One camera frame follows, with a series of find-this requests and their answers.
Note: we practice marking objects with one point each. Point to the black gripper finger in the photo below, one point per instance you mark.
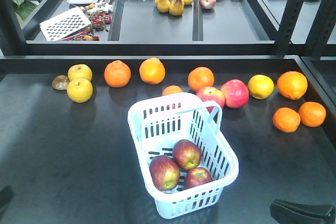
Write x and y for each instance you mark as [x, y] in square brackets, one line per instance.
[290, 212]
[4, 195]

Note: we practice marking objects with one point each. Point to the red apple front corner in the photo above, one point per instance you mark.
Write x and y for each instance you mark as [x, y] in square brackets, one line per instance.
[196, 177]

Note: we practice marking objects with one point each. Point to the red yellow apple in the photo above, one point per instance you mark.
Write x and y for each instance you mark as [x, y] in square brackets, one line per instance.
[164, 172]

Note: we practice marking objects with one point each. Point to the light blue plastic basket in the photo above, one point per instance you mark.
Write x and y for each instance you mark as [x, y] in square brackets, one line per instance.
[156, 124]

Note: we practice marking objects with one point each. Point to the orange behind red apples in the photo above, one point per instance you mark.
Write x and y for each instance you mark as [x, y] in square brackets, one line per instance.
[200, 77]

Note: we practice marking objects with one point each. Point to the black wooden fruit display stand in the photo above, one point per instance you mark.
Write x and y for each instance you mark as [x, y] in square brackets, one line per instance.
[76, 163]

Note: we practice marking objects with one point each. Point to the small orange inner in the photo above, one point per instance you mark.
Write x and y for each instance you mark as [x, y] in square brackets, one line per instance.
[286, 120]

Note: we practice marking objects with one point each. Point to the small orange near edge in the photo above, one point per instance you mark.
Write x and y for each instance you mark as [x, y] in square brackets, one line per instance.
[312, 114]

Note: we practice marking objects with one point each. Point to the brown mushroom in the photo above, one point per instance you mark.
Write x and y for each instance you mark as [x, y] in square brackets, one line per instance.
[60, 82]

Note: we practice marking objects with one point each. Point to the yellow pear-apple front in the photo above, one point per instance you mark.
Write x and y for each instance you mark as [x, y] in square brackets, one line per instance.
[80, 90]

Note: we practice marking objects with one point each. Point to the yellow pear-apple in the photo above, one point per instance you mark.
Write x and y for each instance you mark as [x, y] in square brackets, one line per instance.
[80, 90]
[80, 71]

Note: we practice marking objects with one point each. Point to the yellow orange round fruit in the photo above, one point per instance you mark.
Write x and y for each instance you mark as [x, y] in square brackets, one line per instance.
[260, 86]

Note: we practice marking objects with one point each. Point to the large orange far right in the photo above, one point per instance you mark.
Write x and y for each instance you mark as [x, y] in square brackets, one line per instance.
[292, 85]

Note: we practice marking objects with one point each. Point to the yellow pear-apple back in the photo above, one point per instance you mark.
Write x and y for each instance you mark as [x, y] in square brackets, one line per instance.
[80, 71]

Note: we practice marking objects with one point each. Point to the bumpy top orange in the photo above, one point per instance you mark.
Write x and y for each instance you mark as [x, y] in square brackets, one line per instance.
[117, 74]

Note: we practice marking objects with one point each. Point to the small mandarin orange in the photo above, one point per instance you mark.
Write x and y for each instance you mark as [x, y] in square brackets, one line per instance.
[172, 90]

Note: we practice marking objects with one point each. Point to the white perforated grater board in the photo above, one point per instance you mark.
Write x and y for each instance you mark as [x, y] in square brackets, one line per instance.
[64, 24]

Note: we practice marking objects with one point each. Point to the orange at back rail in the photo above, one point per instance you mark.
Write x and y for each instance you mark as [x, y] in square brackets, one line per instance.
[152, 71]

